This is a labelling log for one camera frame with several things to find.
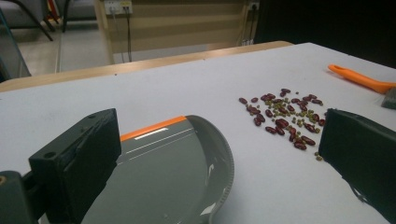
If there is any orange-handled grey brush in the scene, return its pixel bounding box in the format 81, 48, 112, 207
327, 63, 396, 110

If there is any white table board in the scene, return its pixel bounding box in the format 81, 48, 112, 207
0, 42, 396, 224

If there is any white power strip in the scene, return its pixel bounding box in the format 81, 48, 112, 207
104, 0, 134, 16

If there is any light wooden cabinet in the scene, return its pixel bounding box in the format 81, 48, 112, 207
93, 0, 261, 64

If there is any black metal stand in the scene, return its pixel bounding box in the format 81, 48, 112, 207
11, 0, 71, 42

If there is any black curtain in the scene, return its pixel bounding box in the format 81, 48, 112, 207
255, 0, 396, 69

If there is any dark grey cabinet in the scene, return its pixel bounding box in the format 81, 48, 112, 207
0, 8, 32, 82

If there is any grey dustpan with orange edge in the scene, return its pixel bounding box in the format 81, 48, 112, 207
81, 115, 235, 224

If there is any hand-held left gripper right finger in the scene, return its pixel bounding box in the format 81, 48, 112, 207
318, 107, 396, 224

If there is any wooden table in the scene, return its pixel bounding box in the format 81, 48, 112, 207
0, 40, 293, 93

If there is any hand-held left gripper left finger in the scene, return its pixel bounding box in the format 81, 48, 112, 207
28, 107, 123, 224

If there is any black power cable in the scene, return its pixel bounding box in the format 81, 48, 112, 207
125, 6, 134, 63

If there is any pile of red and green beans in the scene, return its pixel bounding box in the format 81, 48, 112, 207
238, 88, 327, 162

